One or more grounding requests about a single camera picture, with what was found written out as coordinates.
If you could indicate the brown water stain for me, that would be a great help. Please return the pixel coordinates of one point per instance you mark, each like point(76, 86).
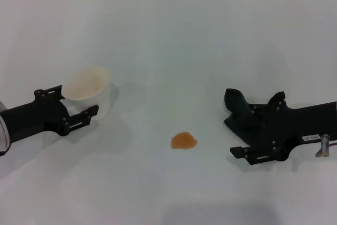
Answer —
point(183, 140)

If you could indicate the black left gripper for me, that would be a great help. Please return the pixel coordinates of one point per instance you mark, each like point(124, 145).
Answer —
point(34, 117)

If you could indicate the dark blue rag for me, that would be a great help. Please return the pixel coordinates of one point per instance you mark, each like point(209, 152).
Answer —
point(238, 114)

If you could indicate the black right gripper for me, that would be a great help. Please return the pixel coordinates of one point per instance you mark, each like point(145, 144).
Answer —
point(308, 122)

